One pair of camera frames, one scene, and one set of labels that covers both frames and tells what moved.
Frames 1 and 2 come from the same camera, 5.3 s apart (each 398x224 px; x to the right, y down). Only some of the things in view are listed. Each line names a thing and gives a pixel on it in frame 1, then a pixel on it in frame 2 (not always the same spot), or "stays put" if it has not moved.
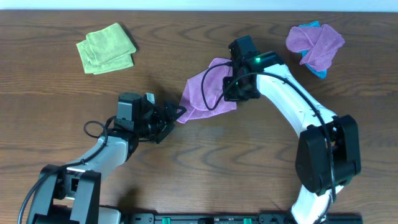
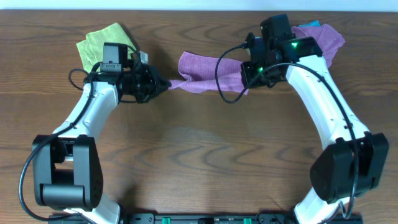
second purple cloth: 321,42 stays put
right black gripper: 230,94 → 248,76
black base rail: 238,218 stays put
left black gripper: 165,119 → 150,84
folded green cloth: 106,50 stays put
